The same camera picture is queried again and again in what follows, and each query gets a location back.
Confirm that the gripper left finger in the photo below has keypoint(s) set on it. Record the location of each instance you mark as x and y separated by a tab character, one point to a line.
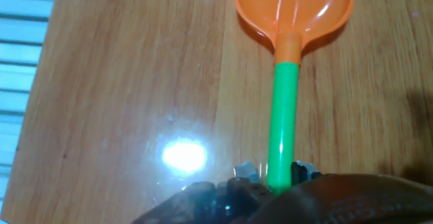
246	171

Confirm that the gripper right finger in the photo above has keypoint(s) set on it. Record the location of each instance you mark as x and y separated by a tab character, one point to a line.
302	171

